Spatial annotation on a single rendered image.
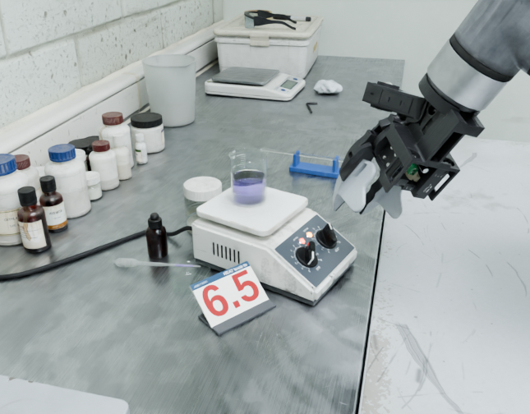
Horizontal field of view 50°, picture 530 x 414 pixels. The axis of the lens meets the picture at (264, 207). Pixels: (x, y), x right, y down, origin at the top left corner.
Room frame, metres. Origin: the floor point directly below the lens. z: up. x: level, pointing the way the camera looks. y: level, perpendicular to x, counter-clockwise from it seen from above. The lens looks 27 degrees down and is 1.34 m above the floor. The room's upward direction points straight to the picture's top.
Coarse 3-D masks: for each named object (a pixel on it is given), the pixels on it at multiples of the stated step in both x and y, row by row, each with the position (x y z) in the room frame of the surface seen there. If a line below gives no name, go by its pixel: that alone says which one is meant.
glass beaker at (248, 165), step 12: (240, 156) 0.74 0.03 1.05; (252, 156) 0.75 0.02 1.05; (264, 156) 0.74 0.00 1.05; (240, 168) 0.70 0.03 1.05; (252, 168) 0.70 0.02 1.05; (264, 168) 0.71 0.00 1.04; (240, 180) 0.70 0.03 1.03; (252, 180) 0.70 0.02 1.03; (264, 180) 0.71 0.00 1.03; (240, 192) 0.70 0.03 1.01; (252, 192) 0.70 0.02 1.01; (264, 192) 0.71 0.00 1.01; (240, 204) 0.70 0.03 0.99; (252, 204) 0.70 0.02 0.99
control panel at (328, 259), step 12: (300, 228) 0.68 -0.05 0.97; (312, 228) 0.69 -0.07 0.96; (288, 240) 0.65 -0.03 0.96; (312, 240) 0.67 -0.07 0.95; (288, 252) 0.63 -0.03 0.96; (324, 252) 0.66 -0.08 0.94; (336, 252) 0.67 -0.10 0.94; (348, 252) 0.67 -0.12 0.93; (300, 264) 0.62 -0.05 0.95; (324, 264) 0.63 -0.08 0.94; (336, 264) 0.64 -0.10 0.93; (312, 276) 0.61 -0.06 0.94; (324, 276) 0.61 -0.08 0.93
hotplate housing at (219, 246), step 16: (304, 208) 0.73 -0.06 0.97; (192, 224) 0.70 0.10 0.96; (208, 224) 0.68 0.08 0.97; (288, 224) 0.68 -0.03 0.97; (208, 240) 0.67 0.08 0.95; (224, 240) 0.66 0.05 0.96; (240, 240) 0.65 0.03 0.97; (256, 240) 0.64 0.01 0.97; (272, 240) 0.64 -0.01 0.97; (208, 256) 0.68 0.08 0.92; (224, 256) 0.66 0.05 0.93; (240, 256) 0.65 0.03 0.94; (256, 256) 0.63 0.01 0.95; (272, 256) 0.62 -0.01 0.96; (352, 256) 0.68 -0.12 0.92; (256, 272) 0.63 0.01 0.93; (272, 272) 0.62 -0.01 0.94; (288, 272) 0.61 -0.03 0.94; (336, 272) 0.64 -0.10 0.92; (272, 288) 0.62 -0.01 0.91; (288, 288) 0.60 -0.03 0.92; (304, 288) 0.59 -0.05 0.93; (320, 288) 0.60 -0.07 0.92
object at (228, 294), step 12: (228, 276) 0.61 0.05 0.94; (240, 276) 0.61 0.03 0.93; (252, 276) 0.62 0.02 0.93; (204, 288) 0.58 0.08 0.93; (216, 288) 0.59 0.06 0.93; (228, 288) 0.59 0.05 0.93; (240, 288) 0.60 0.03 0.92; (252, 288) 0.61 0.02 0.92; (204, 300) 0.57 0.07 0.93; (216, 300) 0.58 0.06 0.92; (228, 300) 0.58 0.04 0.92; (240, 300) 0.59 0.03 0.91; (252, 300) 0.59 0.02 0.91; (216, 312) 0.56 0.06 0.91; (228, 312) 0.57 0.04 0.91
